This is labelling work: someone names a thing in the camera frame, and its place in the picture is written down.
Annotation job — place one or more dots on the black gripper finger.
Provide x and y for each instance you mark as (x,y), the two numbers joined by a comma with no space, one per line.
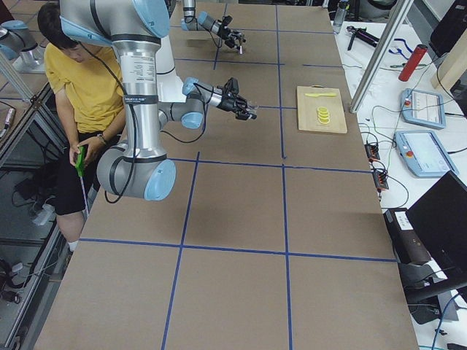
(246,114)
(231,44)
(238,36)
(243,102)

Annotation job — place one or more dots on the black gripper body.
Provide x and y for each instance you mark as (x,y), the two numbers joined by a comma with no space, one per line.
(229,103)
(222,32)

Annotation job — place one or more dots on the clear glass shaker cup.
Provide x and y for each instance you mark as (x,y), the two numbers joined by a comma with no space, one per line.
(252,108)

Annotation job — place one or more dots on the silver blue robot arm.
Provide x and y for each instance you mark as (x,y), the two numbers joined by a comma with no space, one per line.
(202,21)
(153,94)

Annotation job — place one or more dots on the bamboo cutting board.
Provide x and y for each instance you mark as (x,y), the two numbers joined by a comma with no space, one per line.
(307,110)

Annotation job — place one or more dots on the yellow plastic knife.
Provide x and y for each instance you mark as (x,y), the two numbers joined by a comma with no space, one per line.
(317,95)

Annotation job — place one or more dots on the clear water bottle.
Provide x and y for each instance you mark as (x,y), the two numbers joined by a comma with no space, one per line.
(340,14)

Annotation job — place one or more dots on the black tripod tool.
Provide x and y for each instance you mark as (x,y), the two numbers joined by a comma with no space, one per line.
(363,35)

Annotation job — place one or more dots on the person in yellow shirt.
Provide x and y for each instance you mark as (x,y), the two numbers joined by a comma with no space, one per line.
(89,104)

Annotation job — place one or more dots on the green tape measure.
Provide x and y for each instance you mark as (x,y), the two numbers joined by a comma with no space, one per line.
(80,169)

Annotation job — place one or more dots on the red water bottle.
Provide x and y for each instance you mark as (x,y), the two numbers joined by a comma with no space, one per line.
(412,63)

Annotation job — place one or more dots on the blue teach pendant near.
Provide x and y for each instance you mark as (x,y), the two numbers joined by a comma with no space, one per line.
(423,154)

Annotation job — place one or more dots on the blue teach pendant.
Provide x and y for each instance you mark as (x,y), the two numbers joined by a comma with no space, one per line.
(423,108)
(423,154)

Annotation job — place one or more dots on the blue teach pendant far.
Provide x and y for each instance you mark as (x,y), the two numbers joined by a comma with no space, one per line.
(423,108)

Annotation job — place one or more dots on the black computer box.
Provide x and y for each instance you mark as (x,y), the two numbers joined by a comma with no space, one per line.
(406,243)

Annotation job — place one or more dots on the black monitor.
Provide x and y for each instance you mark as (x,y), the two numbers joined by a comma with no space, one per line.
(439,221)

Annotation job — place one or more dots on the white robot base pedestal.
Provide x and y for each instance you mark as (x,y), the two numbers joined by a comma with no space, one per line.
(169,83)

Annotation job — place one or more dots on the aluminium frame post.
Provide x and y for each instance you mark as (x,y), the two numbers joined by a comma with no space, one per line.
(397,17)

